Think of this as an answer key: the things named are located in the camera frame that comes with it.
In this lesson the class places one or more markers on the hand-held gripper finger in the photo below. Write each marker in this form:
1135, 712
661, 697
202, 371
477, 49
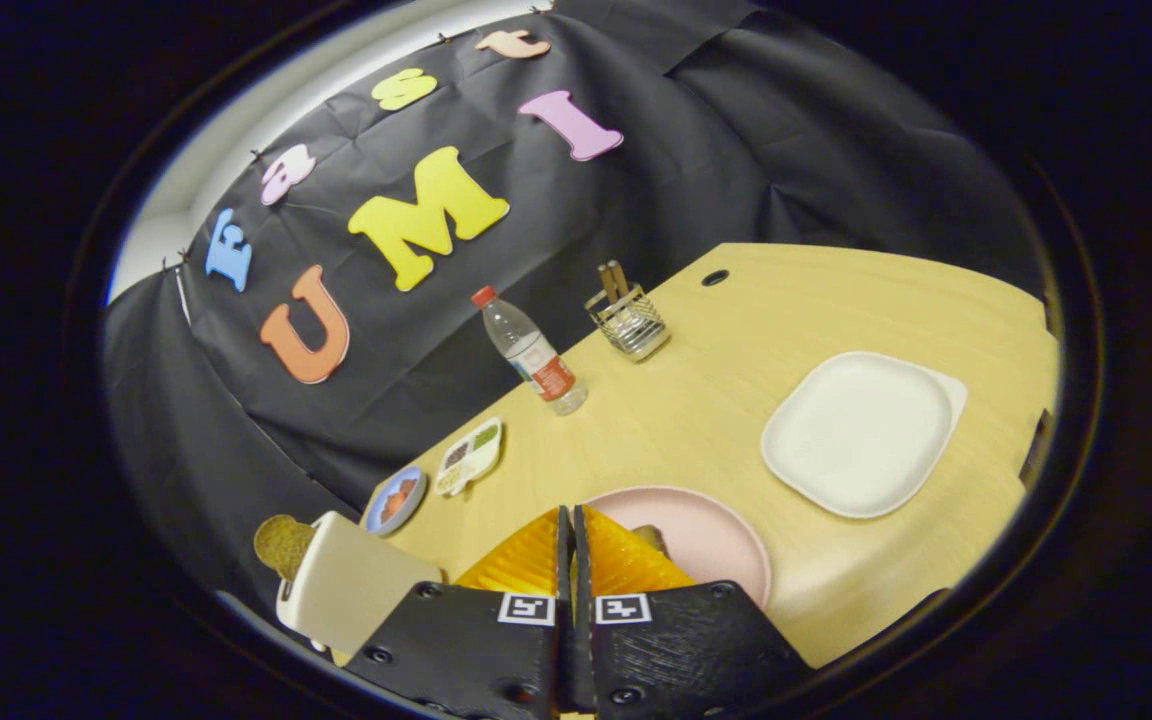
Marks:
581, 560
563, 560

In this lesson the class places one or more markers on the brown toast slice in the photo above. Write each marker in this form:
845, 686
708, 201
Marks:
281, 545

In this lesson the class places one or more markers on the white divided condiment tray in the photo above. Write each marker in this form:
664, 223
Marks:
468, 458

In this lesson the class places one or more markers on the pink round plate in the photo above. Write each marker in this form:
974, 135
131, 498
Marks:
726, 545

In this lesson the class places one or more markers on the red food pieces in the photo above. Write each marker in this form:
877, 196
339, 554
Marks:
398, 498

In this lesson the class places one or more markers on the small blue plate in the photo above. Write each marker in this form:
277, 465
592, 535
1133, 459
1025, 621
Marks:
373, 520

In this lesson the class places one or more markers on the clear plastic water bottle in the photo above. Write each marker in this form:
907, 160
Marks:
536, 360

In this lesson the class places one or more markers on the white toaster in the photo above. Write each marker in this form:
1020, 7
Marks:
356, 585

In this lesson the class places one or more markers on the white square plate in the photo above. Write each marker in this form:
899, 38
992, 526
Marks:
861, 435

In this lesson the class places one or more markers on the black block at table edge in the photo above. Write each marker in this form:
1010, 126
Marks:
1036, 450

